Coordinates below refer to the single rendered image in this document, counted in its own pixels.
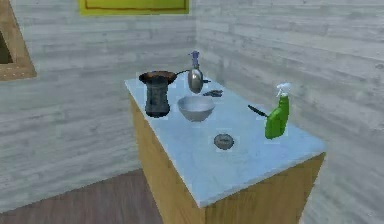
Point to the black frying pan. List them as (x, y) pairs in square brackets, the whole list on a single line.
[(157, 76)]

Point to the small grey round disc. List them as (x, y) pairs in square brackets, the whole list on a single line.
[(223, 141)]

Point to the green spray bottle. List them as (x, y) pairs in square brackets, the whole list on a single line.
[(277, 118)]

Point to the wooden framed window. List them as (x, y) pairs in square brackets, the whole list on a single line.
[(15, 50)]

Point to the yellow framed picture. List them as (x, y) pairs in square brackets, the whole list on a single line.
[(133, 6)]

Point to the dark grey vase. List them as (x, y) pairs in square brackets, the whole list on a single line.
[(157, 100)]

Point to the grey bowl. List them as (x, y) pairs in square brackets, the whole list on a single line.
[(196, 107)]

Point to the wooden cabinet with pale top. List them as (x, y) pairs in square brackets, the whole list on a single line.
[(213, 166)]

